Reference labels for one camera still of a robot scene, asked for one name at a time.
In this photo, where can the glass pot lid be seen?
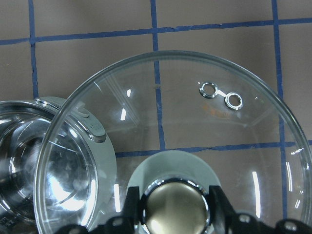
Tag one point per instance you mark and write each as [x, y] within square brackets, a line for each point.
[182, 121]

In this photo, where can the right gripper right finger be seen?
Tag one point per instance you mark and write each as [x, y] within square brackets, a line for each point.
[225, 220]

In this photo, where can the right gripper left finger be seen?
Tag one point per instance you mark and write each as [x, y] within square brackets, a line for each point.
[124, 223]

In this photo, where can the pale green cooking pot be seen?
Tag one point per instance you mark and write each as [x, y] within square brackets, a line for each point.
[69, 181]

